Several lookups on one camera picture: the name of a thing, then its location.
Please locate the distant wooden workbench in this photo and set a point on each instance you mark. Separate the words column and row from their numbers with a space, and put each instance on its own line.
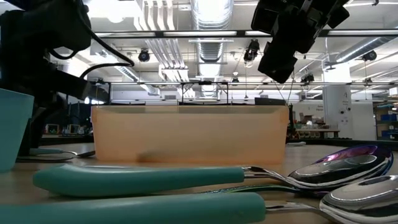
column 317, row 132

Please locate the storage shelf with bins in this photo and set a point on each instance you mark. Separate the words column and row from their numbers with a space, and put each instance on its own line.
column 387, row 123

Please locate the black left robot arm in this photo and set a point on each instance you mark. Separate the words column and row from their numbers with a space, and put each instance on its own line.
column 37, row 28

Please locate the black metal stand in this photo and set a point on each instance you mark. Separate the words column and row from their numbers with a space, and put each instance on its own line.
column 205, row 83

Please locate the green translucent bin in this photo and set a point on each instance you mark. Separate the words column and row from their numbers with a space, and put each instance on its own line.
column 12, row 130

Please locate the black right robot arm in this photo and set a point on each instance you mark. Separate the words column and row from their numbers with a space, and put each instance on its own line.
column 339, row 15

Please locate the silver ventilation duct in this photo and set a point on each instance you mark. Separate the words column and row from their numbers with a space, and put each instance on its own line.
column 363, row 48
column 211, row 53

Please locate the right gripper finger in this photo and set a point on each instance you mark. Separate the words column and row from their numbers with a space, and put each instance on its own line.
column 277, row 63

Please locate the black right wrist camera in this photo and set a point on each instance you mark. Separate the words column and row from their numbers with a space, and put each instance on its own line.
column 265, row 17

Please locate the black ceiling spotlight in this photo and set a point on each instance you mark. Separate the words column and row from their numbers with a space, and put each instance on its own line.
column 307, row 78
column 369, row 56
column 144, row 56
column 251, row 51

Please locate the orange translucent bin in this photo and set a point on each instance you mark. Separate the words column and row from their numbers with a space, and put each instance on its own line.
column 186, row 133

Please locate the silver spoons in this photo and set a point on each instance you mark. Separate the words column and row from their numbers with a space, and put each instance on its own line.
column 351, row 152

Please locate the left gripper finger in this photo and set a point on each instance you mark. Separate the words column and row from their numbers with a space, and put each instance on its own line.
column 34, row 130

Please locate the black overhead rail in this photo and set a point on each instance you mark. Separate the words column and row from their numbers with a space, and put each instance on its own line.
column 217, row 33

